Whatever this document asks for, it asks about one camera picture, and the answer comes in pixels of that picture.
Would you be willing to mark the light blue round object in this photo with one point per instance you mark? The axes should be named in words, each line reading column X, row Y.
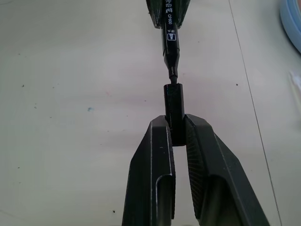
column 292, row 26

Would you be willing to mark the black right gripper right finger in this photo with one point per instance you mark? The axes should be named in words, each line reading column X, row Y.
column 218, row 174

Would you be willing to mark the black marker cap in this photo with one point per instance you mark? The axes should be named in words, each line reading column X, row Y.
column 174, row 101

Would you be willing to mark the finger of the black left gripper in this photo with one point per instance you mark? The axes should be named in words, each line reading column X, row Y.
column 180, row 9
column 155, row 11

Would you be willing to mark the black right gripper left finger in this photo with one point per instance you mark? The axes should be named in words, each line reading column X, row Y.
column 150, row 169

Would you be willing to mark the black marker with white print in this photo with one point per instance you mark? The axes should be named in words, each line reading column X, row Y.
column 169, row 40

